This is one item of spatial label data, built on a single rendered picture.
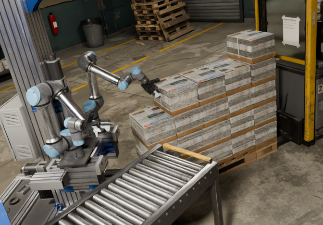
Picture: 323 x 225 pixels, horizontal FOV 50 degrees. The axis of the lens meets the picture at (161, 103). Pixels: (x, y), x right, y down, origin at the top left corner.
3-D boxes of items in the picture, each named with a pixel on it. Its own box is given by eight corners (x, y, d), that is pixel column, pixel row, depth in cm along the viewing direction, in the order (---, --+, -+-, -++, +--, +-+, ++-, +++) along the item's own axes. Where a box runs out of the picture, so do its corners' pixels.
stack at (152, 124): (142, 185, 353) (127, 113, 320) (234, 145, 395) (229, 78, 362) (159, 206, 320) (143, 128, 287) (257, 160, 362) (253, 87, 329)
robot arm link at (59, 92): (52, 81, 249) (96, 132, 245) (39, 87, 241) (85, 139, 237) (56, 72, 241) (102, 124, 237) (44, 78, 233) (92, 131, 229)
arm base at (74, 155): (62, 162, 259) (58, 151, 255) (69, 151, 272) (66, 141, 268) (81, 161, 256) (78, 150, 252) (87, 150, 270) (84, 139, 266)
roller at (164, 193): (126, 177, 241) (125, 170, 239) (178, 200, 210) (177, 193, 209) (121, 180, 238) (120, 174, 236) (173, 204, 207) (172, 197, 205)
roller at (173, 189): (132, 172, 245) (131, 166, 244) (184, 193, 215) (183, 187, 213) (128, 175, 242) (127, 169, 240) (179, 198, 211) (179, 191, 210)
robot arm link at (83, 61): (74, 56, 278) (128, 82, 277) (80, 52, 287) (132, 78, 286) (70, 68, 283) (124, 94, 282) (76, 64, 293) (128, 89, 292)
